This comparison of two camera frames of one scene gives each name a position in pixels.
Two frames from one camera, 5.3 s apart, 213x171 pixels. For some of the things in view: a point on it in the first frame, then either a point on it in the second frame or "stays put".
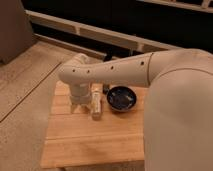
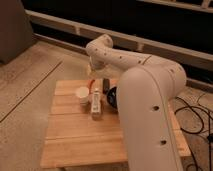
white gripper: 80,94 -> 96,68
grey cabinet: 16,32 stays put
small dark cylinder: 105,88 stays put
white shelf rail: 100,33 stays put
